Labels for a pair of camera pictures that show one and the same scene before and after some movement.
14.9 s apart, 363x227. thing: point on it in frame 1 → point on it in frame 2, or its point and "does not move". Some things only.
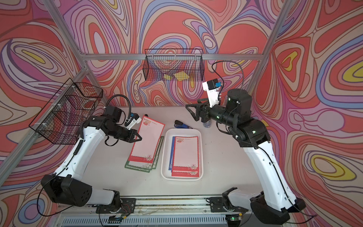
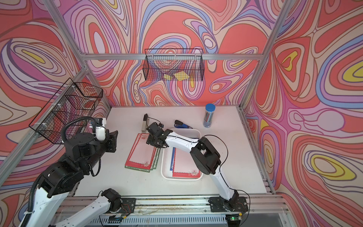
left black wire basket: x=60 y=119 does not move
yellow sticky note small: x=166 y=76 does not move
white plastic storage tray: x=166 y=174 does not move
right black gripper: x=204 y=108 → x=149 y=141
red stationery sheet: x=185 y=162 → x=153 y=158
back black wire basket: x=174 y=65 does not move
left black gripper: x=130 y=138 → x=111 y=141
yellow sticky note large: x=181 y=75 does not move
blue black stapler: x=178 y=124 does not move
